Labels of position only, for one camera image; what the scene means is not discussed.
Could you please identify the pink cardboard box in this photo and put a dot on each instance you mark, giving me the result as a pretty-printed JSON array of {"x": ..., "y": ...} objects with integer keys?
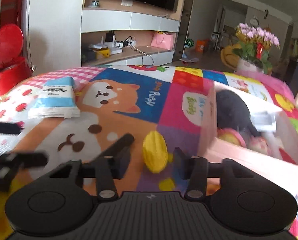
[{"x": 281, "y": 172}]

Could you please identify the yellow box on shelf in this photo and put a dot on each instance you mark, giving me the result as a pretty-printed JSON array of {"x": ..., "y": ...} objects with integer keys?
[{"x": 102, "y": 53}]

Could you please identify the white yogurt drink bottle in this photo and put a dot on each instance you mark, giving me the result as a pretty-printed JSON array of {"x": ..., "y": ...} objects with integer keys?
[{"x": 274, "y": 143}]

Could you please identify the pink orchid flower pot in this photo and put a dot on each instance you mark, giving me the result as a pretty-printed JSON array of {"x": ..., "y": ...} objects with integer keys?
[{"x": 255, "y": 44}]

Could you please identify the orange shopping bag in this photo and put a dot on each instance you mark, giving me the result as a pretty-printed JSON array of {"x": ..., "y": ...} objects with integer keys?
[{"x": 201, "y": 45}]

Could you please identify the pink gift bag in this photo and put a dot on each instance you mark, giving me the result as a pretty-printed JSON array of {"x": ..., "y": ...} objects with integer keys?
[{"x": 163, "y": 40}]

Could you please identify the white tv wall cabinet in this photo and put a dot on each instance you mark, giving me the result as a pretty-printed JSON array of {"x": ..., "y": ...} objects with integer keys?
[{"x": 55, "y": 29}]

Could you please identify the pink plush doll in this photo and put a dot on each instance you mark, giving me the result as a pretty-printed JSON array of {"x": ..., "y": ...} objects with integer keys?
[{"x": 259, "y": 144}]

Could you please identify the black plush toy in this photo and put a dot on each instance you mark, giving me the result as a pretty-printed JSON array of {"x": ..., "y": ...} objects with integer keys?
[{"x": 232, "y": 112}]

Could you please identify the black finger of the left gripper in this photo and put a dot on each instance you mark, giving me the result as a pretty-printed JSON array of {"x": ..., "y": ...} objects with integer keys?
[
  {"x": 24, "y": 159},
  {"x": 9, "y": 128}
]

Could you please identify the yellow corn toy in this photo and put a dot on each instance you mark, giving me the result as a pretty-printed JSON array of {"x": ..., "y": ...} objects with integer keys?
[{"x": 154, "y": 152}]

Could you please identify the round wall clock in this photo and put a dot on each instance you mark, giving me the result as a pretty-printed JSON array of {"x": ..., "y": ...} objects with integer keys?
[{"x": 254, "y": 22}]

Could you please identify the white battery blister pack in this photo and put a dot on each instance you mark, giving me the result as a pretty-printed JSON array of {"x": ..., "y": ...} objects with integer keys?
[{"x": 264, "y": 121}]

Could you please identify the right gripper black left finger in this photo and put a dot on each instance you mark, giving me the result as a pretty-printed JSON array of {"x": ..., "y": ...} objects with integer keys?
[{"x": 108, "y": 169}]

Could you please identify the colourful cartoon play mat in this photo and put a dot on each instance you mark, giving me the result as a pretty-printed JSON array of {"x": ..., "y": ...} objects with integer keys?
[{"x": 127, "y": 99}]

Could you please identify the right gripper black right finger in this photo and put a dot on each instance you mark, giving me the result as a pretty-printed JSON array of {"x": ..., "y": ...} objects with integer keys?
[{"x": 194, "y": 169}]

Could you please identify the blue white tissue pack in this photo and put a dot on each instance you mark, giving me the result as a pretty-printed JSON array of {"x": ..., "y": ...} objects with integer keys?
[{"x": 56, "y": 100}]

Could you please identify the pink yellow round toy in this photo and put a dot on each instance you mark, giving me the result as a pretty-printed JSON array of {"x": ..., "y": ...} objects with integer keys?
[{"x": 232, "y": 136}]

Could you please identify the red trash bin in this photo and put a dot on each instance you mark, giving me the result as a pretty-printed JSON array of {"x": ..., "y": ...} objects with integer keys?
[{"x": 14, "y": 68}]

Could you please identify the watermelon ball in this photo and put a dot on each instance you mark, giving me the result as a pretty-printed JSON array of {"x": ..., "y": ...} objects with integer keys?
[{"x": 189, "y": 43}]

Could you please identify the black cylinder handle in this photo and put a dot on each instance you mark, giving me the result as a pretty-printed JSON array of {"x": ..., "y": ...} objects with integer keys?
[{"x": 114, "y": 150}]

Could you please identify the white power strip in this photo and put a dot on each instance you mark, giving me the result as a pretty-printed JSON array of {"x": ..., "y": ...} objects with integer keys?
[{"x": 126, "y": 43}]

